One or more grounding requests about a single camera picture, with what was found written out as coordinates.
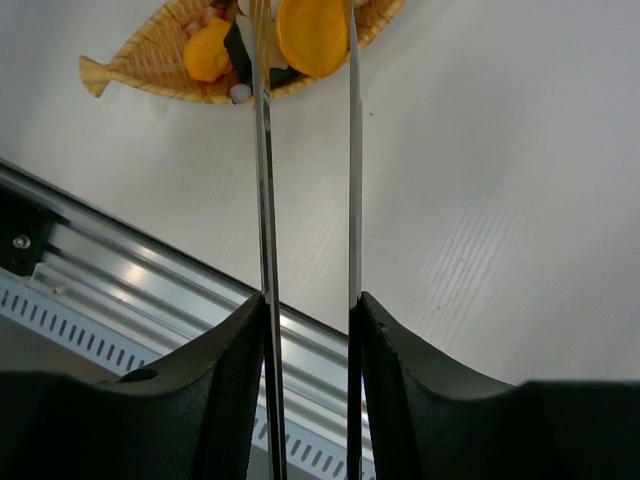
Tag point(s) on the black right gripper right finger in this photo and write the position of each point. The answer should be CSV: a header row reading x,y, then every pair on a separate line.
x,y
432,417

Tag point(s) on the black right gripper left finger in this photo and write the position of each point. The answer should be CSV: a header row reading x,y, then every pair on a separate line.
x,y
188,415

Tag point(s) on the orange yellow food piece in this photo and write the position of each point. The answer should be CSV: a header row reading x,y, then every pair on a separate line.
x,y
205,57

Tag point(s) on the orange round food slice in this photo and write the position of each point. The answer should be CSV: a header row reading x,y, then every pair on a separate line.
x,y
313,35

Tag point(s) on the metal tongs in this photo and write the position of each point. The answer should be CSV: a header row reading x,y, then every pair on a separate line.
x,y
310,256

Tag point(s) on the woven fish-shaped basket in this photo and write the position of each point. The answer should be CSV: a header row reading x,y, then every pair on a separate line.
x,y
152,58

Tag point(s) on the slotted cable duct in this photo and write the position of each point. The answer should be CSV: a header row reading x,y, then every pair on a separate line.
x,y
124,329

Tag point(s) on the aluminium mounting rail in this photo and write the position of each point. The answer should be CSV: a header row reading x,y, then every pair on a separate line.
x,y
88,246

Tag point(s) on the black left base bracket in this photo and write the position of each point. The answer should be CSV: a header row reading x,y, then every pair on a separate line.
x,y
25,231

